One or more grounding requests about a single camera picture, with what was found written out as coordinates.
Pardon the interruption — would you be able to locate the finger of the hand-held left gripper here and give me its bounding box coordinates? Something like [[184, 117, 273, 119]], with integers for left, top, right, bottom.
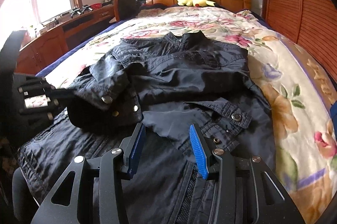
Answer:
[[50, 88, 77, 106]]

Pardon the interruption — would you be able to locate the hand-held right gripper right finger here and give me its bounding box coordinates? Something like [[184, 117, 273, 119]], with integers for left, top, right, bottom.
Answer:
[[190, 123, 306, 224]]

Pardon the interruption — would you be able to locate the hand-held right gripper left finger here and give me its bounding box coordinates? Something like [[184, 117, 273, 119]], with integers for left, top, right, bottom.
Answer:
[[30, 123, 146, 224]]

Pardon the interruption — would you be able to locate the black jacket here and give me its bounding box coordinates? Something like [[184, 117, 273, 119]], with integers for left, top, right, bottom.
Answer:
[[17, 31, 275, 224]]

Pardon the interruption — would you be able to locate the wooden desk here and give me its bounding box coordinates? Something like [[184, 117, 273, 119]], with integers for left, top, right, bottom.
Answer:
[[18, 4, 116, 74]]

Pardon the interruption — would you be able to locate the wooden chair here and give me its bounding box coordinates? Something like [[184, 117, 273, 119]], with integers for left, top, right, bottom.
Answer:
[[114, 0, 139, 22]]

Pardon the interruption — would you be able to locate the floral blanket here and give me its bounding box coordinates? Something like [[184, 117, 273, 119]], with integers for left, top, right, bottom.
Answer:
[[39, 4, 337, 224]]

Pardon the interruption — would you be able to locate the blue folded garment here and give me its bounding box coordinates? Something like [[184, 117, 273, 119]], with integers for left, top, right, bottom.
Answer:
[[329, 100, 337, 122]]

